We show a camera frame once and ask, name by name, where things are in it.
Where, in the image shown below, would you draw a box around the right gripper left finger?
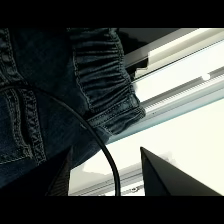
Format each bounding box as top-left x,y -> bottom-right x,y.
9,146 -> 74,197

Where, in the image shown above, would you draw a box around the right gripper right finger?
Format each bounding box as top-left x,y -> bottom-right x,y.
139,146 -> 223,197

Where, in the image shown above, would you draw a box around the black cable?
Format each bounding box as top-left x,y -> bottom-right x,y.
0,84 -> 122,197

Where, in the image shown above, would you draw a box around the blue jeans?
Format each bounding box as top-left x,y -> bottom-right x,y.
0,27 -> 147,188

